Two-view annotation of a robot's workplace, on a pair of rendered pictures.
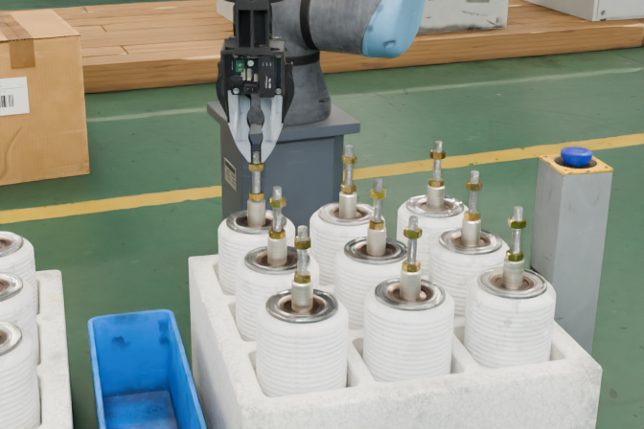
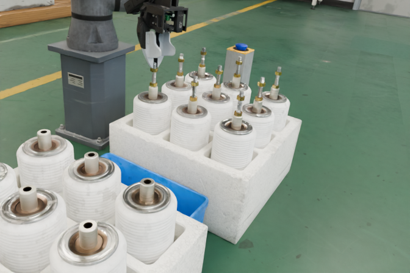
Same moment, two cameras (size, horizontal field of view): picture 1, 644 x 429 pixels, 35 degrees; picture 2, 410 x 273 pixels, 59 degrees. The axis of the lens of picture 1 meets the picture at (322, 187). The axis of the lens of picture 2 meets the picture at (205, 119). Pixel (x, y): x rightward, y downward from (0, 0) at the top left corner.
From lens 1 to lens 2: 0.80 m
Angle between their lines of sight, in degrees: 43
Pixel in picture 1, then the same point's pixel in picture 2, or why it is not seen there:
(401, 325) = (266, 123)
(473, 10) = not seen: outside the picture
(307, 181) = (118, 76)
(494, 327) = (278, 115)
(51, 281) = not seen: hidden behind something
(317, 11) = not seen: outside the picture
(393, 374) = (260, 144)
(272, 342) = (238, 145)
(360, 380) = (256, 150)
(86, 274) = not seen: outside the picture
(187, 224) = (8, 114)
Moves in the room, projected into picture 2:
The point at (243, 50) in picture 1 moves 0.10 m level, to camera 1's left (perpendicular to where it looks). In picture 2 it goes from (172, 8) to (133, 10)
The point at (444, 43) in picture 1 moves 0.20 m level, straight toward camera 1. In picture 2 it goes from (34, 13) to (43, 19)
